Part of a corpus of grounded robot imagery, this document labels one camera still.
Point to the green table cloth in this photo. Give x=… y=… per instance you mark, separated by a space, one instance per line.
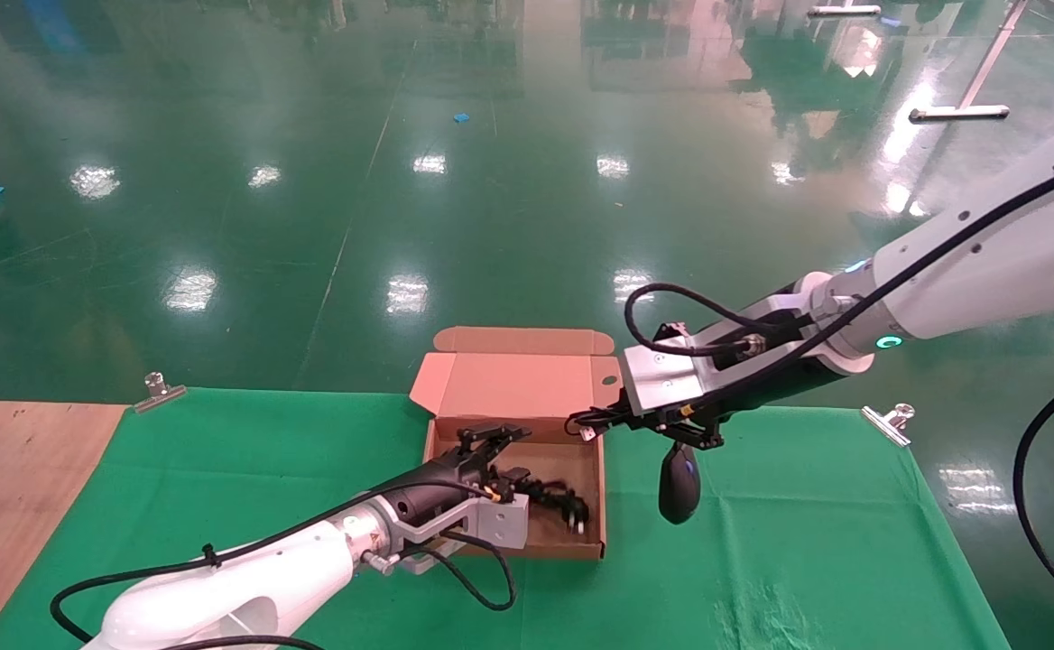
x=762 y=560

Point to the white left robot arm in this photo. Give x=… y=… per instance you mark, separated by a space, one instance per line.
x=247 y=587

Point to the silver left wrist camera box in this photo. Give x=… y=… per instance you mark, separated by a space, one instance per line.
x=504 y=528

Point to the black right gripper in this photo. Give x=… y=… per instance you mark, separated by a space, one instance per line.
x=780 y=384

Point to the white metal table frame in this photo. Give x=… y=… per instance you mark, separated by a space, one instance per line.
x=960 y=113

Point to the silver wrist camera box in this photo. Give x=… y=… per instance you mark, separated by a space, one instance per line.
x=504 y=528
x=662 y=379

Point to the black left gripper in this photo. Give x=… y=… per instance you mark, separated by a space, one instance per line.
x=428 y=492

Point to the silver binder clip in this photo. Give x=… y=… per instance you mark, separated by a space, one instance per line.
x=886 y=424
x=159 y=394

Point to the brown cardboard mailer box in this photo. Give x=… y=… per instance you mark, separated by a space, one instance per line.
x=509 y=388

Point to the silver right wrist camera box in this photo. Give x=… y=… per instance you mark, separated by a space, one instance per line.
x=662 y=379

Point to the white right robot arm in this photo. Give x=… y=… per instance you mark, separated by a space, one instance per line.
x=1005 y=271

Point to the white metal foot bar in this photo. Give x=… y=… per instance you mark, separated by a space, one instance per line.
x=843 y=11

